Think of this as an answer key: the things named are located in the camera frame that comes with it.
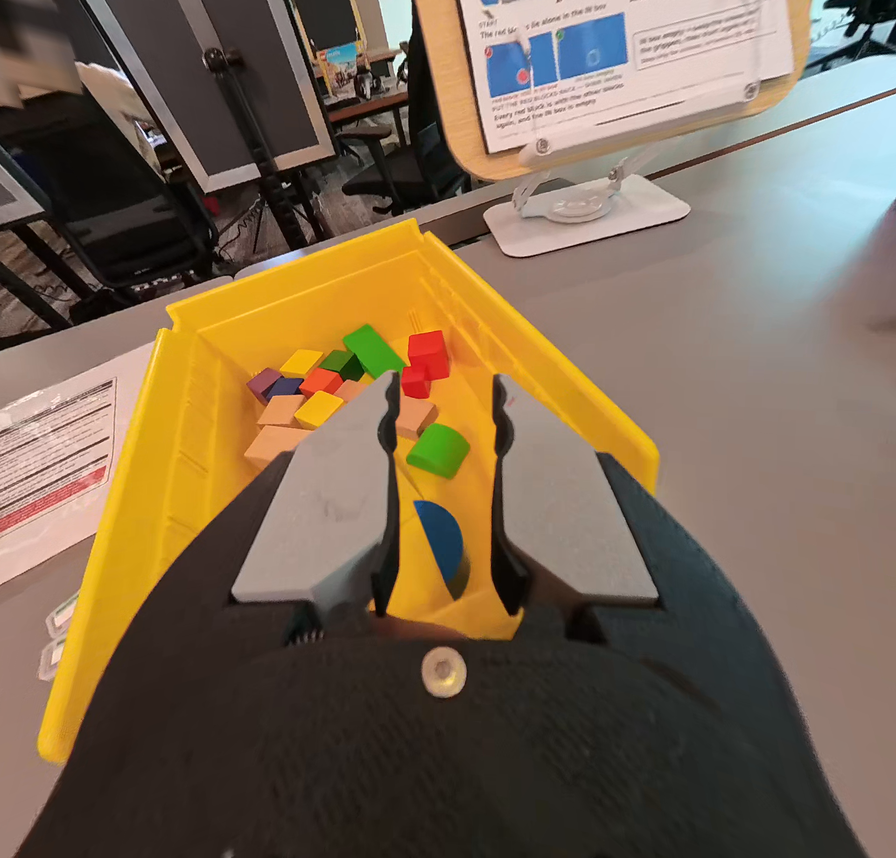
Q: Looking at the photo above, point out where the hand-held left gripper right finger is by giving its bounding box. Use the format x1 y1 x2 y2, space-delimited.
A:
489 372 660 619

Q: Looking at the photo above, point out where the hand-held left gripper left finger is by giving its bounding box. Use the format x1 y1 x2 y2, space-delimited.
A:
231 370 403 619

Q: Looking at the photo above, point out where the yellow plastic bin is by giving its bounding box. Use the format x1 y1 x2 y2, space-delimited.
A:
37 218 661 766

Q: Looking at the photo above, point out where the pile of coloured wooden blocks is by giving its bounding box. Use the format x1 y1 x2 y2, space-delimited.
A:
244 324 471 481

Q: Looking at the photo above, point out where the blue half-round wooden piece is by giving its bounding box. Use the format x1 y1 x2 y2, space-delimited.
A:
412 499 472 601

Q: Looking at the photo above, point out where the laminated label sheet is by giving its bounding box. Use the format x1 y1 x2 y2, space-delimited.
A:
0 343 156 587

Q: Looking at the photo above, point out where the white stand base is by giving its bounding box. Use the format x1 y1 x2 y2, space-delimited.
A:
482 174 693 259

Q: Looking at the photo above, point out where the black panel tripod stand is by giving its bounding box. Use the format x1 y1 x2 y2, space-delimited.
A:
202 46 331 244

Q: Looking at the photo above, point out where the black office chair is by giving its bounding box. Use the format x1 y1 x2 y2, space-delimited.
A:
0 93 223 307
342 124 471 216
805 0 896 71

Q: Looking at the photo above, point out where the grey framed panel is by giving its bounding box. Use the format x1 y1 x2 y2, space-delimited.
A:
0 163 51 233
58 0 338 195

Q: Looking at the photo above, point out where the colourful toy box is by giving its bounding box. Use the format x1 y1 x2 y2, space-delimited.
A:
314 41 366 97

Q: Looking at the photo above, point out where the instruction sheet on stand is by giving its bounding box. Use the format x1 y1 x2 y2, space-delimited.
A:
407 0 821 183

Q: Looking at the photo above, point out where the printed instruction sheet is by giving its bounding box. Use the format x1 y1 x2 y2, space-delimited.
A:
450 0 797 156

